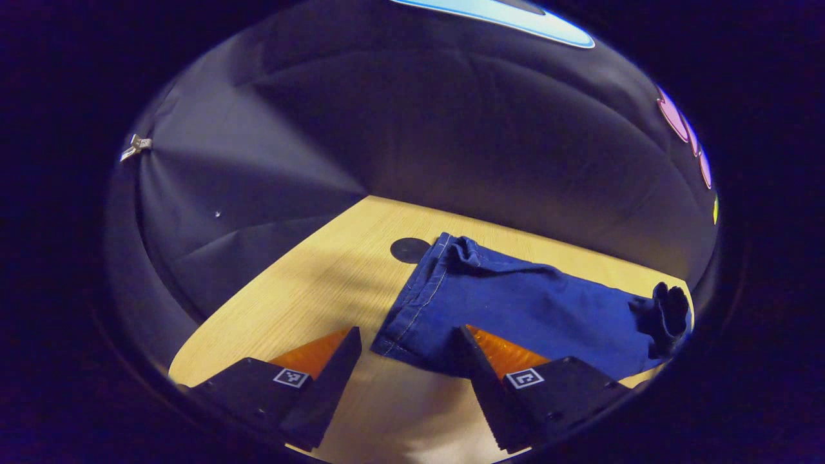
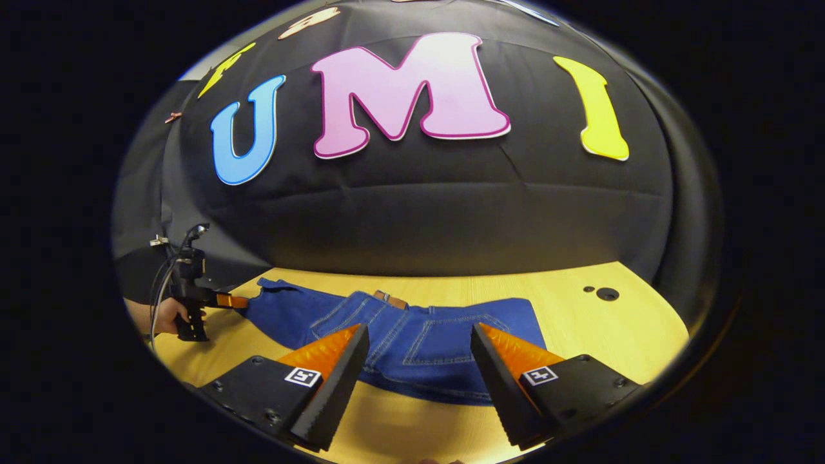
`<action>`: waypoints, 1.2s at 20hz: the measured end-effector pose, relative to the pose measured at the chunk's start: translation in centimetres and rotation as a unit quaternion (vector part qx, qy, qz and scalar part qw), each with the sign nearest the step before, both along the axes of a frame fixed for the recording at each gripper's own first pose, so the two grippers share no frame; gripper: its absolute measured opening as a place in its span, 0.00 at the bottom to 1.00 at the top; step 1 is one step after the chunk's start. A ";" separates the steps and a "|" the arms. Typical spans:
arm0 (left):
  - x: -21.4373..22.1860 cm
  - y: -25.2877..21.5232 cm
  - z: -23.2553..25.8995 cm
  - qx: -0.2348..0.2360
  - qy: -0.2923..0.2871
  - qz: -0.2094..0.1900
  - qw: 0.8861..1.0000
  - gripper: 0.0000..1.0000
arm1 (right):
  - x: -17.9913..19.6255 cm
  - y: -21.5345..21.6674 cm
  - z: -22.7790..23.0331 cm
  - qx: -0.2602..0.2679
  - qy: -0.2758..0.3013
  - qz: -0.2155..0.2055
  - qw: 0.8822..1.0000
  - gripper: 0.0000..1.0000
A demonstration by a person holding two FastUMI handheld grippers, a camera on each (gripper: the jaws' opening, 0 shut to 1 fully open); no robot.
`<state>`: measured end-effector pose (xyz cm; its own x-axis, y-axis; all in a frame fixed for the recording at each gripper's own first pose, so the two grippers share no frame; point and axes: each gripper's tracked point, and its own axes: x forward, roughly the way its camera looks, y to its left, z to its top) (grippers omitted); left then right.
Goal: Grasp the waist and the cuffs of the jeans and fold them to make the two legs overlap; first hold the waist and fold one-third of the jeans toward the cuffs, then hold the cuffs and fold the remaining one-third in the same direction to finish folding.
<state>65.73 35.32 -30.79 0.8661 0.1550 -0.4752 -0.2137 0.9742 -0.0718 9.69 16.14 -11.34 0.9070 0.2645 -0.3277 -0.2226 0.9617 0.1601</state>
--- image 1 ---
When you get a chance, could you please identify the black round table grommet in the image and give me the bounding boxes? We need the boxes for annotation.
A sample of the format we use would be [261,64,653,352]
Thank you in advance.
[390,237,431,264]

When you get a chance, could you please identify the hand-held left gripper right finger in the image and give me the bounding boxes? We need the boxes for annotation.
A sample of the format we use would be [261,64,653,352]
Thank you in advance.
[456,324,636,454]

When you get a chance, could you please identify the white clip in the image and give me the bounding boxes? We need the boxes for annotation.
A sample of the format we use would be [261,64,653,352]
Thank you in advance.
[120,133,153,162]

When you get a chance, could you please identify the blue jeans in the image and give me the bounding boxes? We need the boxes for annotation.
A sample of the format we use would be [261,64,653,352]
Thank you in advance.
[371,232,694,382]

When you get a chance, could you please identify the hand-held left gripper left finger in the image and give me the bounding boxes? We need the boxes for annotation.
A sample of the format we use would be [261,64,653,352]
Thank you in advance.
[187,326,363,452]

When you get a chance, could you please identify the black backdrop cloth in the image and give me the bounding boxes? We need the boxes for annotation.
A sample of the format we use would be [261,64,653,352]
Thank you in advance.
[106,0,719,374]

